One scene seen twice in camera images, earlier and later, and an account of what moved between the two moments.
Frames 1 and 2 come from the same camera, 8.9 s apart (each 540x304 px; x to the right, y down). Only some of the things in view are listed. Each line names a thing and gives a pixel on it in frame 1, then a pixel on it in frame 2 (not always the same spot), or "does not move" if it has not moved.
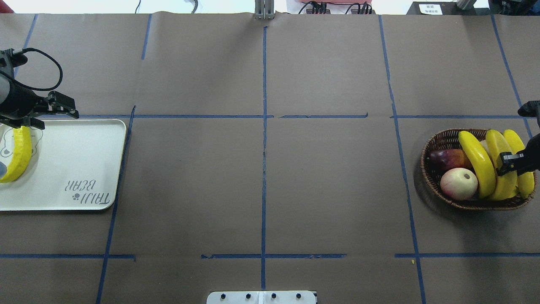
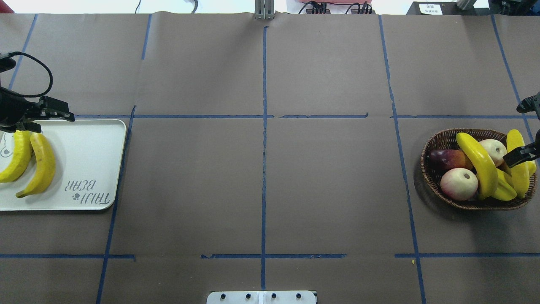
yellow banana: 506,185 → 47,164
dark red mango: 442,160 does not move
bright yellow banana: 22,147 does not move
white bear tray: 75,165 does not move
